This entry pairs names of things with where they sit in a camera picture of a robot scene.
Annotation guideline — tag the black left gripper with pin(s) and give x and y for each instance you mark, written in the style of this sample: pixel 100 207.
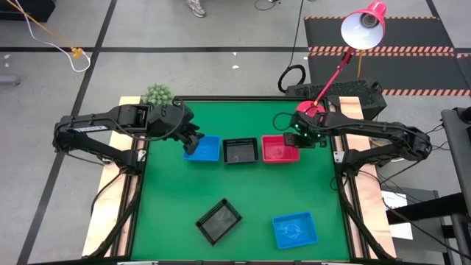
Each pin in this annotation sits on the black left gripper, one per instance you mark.
pixel 173 121

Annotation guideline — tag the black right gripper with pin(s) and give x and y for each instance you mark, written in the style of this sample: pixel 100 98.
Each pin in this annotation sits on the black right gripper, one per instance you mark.
pixel 309 127

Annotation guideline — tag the blue plastic basket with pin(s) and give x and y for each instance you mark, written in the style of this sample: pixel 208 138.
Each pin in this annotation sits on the blue plastic basket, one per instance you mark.
pixel 208 149
pixel 294 230

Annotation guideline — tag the red slotted plastic basket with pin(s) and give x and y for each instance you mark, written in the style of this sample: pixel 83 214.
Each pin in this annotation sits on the red slotted plastic basket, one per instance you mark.
pixel 274 150

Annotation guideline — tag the black slotted plastic basket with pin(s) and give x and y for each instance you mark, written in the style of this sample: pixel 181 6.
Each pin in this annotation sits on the black slotted plastic basket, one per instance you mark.
pixel 219 222
pixel 241 151

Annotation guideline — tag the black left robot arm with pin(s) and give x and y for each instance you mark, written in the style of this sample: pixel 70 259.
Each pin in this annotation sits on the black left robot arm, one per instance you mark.
pixel 95 123

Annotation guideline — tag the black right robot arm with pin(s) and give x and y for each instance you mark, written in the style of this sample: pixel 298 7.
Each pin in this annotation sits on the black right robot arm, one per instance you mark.
pixel 368 127

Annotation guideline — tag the green artificial succulent plant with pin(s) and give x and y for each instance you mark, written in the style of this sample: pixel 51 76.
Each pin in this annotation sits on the green artificial succulent plant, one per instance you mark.
pixel 158 94

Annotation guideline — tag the green table mat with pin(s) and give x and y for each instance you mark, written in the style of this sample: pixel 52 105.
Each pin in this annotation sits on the green table mat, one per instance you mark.
pixel 239 184

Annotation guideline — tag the black perforated case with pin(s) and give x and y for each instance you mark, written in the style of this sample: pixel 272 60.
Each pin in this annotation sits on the black perforated case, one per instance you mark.
pixel 349 90

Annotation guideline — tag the wooden table side board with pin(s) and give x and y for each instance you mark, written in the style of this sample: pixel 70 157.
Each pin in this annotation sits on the wooden table side board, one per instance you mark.
pixel 373 221
pixel 110 221

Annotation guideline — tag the red desk lamp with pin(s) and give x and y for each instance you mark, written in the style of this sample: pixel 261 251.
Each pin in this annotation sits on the red desk lamp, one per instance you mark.
pixel 362 29

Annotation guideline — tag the black mat with striped edges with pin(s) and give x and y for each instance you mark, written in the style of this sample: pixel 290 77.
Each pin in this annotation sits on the black mat with striped edges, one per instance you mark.
pixel 404 33
pixel 404 71

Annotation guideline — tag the person's shoe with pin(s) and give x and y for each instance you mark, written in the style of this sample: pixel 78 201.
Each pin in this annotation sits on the person's shoe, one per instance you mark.
pixel 197 8

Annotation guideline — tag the white paper sheet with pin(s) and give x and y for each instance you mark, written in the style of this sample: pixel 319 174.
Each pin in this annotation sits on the white paper sheet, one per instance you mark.
pixel 399 230

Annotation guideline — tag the dark grey equipment stand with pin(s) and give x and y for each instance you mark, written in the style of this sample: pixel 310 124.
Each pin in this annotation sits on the dark grey equipment stand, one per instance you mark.
pixel 458 147

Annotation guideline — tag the grey metal foot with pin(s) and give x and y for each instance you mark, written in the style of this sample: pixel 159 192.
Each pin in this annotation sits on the grey metal foot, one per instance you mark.
pixel 9 80

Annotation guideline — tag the black box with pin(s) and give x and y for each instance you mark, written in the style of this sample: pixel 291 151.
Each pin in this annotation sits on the black box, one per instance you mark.
pixel 25 9

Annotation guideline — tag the black metal table frame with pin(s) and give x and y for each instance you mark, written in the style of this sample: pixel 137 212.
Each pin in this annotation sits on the black metal table frame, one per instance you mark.
pixel 239 98

